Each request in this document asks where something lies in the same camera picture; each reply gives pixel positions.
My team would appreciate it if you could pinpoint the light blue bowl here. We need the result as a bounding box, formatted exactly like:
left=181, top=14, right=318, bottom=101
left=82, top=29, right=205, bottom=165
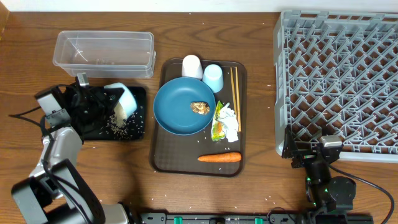
left=104, top=83, right=137, bottom=121

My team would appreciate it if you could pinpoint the white rice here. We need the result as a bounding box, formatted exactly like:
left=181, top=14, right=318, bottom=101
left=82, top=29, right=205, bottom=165
left=104, top=106, right=145, bottom=141

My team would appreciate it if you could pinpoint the white tissue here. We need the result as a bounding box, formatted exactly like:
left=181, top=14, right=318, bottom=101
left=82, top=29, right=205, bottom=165
left=218, top=103, right=239, bottom=142

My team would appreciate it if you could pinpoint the orange carrot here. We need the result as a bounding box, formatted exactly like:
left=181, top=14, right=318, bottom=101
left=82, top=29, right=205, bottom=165
left=197, top=152, right=242, bottom=163

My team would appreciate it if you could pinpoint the green snack wrapper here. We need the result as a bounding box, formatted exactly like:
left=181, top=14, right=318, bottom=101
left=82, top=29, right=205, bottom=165
left=211, top=101, right=226, bottom=142

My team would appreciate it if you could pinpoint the brown food scrap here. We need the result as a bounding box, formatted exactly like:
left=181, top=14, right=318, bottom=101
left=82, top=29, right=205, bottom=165
left=190, top=101, right=210, bottom=115

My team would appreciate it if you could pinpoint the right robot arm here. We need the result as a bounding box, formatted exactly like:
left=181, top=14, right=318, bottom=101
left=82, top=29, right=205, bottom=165
left=282, top=128, right=356, bottom=223

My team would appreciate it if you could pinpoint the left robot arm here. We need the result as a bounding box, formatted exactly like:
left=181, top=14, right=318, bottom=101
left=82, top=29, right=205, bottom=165
left=11, top=83, right=135, bottom=223

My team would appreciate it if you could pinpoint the grey dishwasher rack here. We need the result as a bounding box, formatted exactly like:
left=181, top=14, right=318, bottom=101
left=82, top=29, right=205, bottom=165
left=273, top=10, right=397, bottom=163

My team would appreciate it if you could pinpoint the black rectangular tray bin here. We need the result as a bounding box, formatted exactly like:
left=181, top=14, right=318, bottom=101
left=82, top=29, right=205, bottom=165
left=62, top=86, right=147, bottom=142

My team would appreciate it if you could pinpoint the clear plastic bin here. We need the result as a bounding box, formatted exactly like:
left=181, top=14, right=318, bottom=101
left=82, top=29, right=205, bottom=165
left=53, top=30, right=156, bottom=78

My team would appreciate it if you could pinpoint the dark blue plate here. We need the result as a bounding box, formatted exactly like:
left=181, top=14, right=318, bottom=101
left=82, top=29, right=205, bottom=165
left=153, top=77, right=216, bottom=136

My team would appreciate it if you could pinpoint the wooden chopstick right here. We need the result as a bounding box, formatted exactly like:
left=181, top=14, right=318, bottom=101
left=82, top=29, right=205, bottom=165
left=235, top=67, right=241, bottom=132

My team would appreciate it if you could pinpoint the wooden chopstick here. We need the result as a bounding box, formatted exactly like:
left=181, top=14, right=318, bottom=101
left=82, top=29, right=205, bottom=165
left=235, top=67, right=241, bottom=132
left=229, top=67, right=237, bottom=115

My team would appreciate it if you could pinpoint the white plastic cup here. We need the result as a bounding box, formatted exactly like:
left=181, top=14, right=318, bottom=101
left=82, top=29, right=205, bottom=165
left=182, top=55, right=203, bottom=80

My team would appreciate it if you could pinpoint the dark brown serving tray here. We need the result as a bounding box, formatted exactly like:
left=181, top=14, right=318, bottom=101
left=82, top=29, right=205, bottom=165
left=150, top=61, right=247, bottom=177

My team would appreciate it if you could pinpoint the wooden chopstick left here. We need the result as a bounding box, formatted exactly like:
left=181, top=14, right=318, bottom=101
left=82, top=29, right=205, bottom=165
left=229, top=67, right=237, bottom=115

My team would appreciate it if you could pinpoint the light blue plastic cup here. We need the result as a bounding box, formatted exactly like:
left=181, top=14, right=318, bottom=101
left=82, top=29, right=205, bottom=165
left=202, top=64, right=223, bottom=93

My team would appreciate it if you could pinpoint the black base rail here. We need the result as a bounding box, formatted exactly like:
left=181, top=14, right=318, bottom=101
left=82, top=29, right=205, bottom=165
left=140, top=213, right=374, bottom=224

